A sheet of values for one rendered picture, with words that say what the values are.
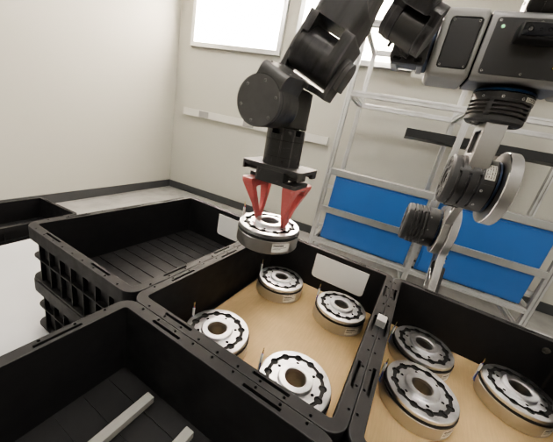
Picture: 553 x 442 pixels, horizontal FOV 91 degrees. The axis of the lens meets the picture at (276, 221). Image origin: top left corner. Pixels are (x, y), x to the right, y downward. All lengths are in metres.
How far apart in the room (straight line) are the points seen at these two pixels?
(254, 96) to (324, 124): 2.95
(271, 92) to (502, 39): 0.68
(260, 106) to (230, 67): 3.55
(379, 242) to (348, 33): 2.12
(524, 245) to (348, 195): 1.24
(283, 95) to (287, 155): 0.10
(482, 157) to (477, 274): 1.72
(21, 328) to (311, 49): 0.73
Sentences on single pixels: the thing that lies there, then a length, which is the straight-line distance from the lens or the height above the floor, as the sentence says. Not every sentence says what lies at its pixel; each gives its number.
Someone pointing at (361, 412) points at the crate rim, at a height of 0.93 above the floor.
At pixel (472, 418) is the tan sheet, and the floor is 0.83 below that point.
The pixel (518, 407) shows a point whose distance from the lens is 0.61.
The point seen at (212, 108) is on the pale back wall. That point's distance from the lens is 3.96.
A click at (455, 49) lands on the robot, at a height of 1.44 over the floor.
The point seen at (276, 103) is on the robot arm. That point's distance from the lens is 0.33.
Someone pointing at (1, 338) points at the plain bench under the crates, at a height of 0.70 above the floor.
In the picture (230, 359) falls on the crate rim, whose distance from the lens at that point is 0.34.
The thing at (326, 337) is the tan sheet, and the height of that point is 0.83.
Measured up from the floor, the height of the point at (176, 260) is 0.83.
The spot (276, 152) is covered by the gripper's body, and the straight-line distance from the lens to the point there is 0.40.
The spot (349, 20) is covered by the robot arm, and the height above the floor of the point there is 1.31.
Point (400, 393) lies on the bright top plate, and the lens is 0.50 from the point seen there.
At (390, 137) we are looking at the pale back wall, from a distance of 3.18.
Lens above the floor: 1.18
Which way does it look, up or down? 19 degrees down
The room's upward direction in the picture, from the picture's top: 12 degrees clockwise
